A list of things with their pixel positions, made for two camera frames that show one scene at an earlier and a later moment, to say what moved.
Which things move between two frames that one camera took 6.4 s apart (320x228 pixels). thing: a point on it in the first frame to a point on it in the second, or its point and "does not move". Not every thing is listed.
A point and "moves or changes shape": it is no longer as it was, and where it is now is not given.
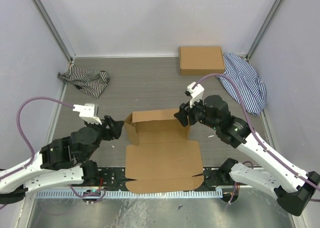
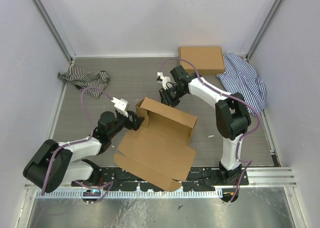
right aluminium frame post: x=270 y=18 does not move
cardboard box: x=161 y=158 moves or changes shape
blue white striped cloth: x=252 y=87 does not move
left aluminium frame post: x=46 y=7 does not move
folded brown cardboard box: x=202 y=60 does not move
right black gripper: x=182 y=115 to x=165 y=98
